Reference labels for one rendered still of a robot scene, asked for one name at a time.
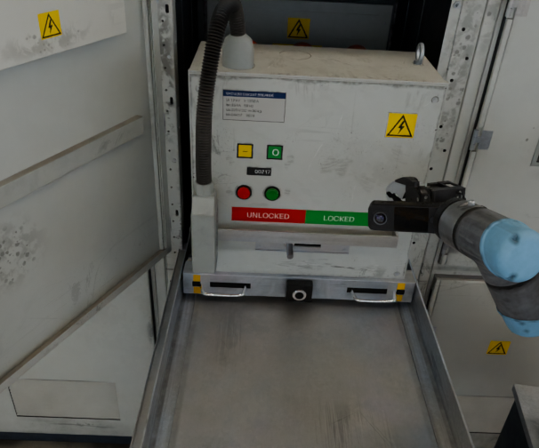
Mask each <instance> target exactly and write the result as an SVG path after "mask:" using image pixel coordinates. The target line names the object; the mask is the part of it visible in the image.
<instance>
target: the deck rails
mask: <svg viewBox="0 0 539 448"><path fill-rule="evenodd" d="M189 254H192V247H191V229H190V231H189V237H188V242H187V245H186V249H185V253H184V257H183V261H182V265H181V272H180V276H179V280H178V283H177V288H176V292H175V295H174V300H173V307H172V311H171V315H170V319H169V323H168V326H167V331H166V335H165V342H164V346H163V349H162V354H161V357H160V361H159V366H158V369H157V376H156V380H155V384H154V388H153V392H152V396H151V400H150V404H149V411H148V415H147V419H146V423H145V427H144V430H143V435H142V439H141V446H140V448H168V446H169V441H170V436H171V431H172V426H173V417H174V412H175V407H176V402H177V397H178V392H179V387H180V382H181V373H182V368H183V363H184V358H185V353H186V347H187V343H188V337H189V328H190V324H191V318H192V314H193V308H194V304H195V298H196V293H184V292H183V281H182V280H181V278H182V274H183V269H184V266H185V261H186V260H188V256H189ZM406 270H412V273H413V276H414V271H413V269H412V266H411V263H410V260H408V263H407V267H406ZM414 280H415V287H414V293H413V297H412V300H411V302H402V301H397V304H398V310H399V313H400V316H401V319H402V323H403V325H404V329H405V332H406V337H407V341H408V344H409V347H410V350H411V354H412V358H413V360H414V366H415V369H416V372H417V376H418V379H419V382H420V385H421V389H422V394H423V397H424V401H425V403H426V407H427V411H428V414H429V417H430V423H431V425H432V429H433V432H434V436H435V438H436V442H437V445H438V448H474V445H473V443H472V441H471V436H470V433H469V430H468V428H467V425H466V422H465V420H464V417H463V413H462V410H461V407H460V405H459V402H458V399H457V397H456V394H455V390H454V387H453V384H452V381H451V379H450V376H449V374H448V371H447V368H446V364H445V361H444V358H443V356H442V353H441V351H440V348H439V345H438V341H437V338H436V335H435V332H434V330H433V328H432V325H431V322H430V318H429V315H428V312H427V309H426V307H425V305H424V302H423V299H422V295H421V292H420V289H419V286H418V283H417V282H416V279H415V276H414Z"/></svg>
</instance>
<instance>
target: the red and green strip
mask: <svg viewBox="0 0 539 448"><path fill-rule="evenodd" d="M231 220H242V221H263V222H284V223H304V224H325V225H345V226H367V227H368V212H334V211H313V210H293V209H272V208H252V207H232V213H231Z"/></svg>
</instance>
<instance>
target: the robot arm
mask: <svg viewBox="0 0 539 448"><path fill-rule="evenodd" d="M446 184H451V185H453V186H455V187H449V186H447V185H446ZM465 189H466V188H465V187H462V186H460V185H457V184H455V183H453V182H451V181H449V180H448V181H438V182H432V183H427V187H425V184H424V183H421V182H420V181H418V179H417V178H416V177H402V178H399V179H396V180H394V181H392V182H391V183H390V184H389V186H388V187H387V188H386V197H387V200H388V201H382V200H374V201H372V202H371V204H370V205H369V207H368V227H369V228H370V229H371V230H380V231H398V232H415V233H432V234H436V235H437V237H438V238H440V239H441V240H442V241H443V242H444V243H445V244H447V245H448V246H450V247H452V248H453V249H455V250H457V251H458V252H460V253H462V254H463V255H465V256H467V257H468V258H470V259H472V260H474V262H475V263H476V264H477V266H478V268H479V271H480V273H481V275H482V277H483V279H484V280H485V282H486V285H487V288H488V290H489V291H490V293H491V296H492V298H493V300H494V302H495V305H496V309H497V312H498V313H499V314H500V315H501V316H502V318H503V320H504V322H505V323H506V325H507V327H508V328H509V329H510V330H511V332H513V333H515V334H517V335H519V336H522V337H538V336H539V233H538V232H536V231H535V230H533V229H531V228H530V227H529V226H527V225H526V224H524V223H523V222H521V221H519V220H514V219H510V218H508V217H506V216H503V215H502V214H500V213H498V212H494V211H492V210H489V209H487V208H486V207H485V206H483V205H478V204H475V201H474V200H469V201H467V200H466V198H465ZM458 191H461V192H462V193H461V192H458ZM395 194H397V195H398V196H396V195H395ZM462 195H463V197H462ZM400 198H401V199H404V198H405V199H406V201H402V200H401V199H400Z"/></svg>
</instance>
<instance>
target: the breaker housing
mask: <svg viewBox="0 0 539 448"><path fill-rule="evenodd" d="M223 43H224V42H223ZM223 43H221V44H222V46H221V49H220V50H221V52H220V54H221V55H219V56H220V58H219V61H218V62H219V64H217V65H218V66H219V67H217V68H218V70H216V71H217V72H218V73H216V75H218V76H253V77H272V78H290V79H308V80H326V81H344V82H362V83H380V84H416V85H434V86H447V88H446V94H447V89H448V85H449V82H448V81H445V80H444V79H443V77H442V76H441V75H440V74H439V73H438V71H437V70H436V69H435V68H434V67H433V66H432V65H431V63H430V62H429V61H428V60H427V58H426V57H425V56H423V60H422V65H415V64H414V60H415V52H402V51H384V50H366V49H349V48H331V47H313V46H296V45H278V44H253V48H254V63H253V67H252V68H249V69H244V70H235V69H229V68H225V67H223V65H222V47H223ZM205 44H207V42H206V41H201V42H200V45H199V46H198V49H197V52H196V55H195V57H194V60H193V61H192V64H191V66H190V68H189V70H188V76H189V74H200V75H201V71H202V70H201V68H202V67H201V66H202V65H203V64H202V62H203V58H204V57H203V56H205V55H204V53H205V51H204V50H205V47H206V45H205ZM446 94H445V98H444V102H443V107H442V110H441V114H440V119H439V122H438V128H439V125H440V120H441V117H442V113H443V108H444V105H445V100H446ZM189 132H190V161H191V189H192V195H193V172H192V143H191V113H190V82H189ZM437 136H438V129H437V133H436V138H435V141H434V145H433V150H432V153H431V157H430V163H431V159H432V155H433V151H434V148H435V143H436V139H437ZM429 170H430V164H429V169H428V172H427V176H426V181H425V186H426V182H427V178H428V174H429Z"/></svg>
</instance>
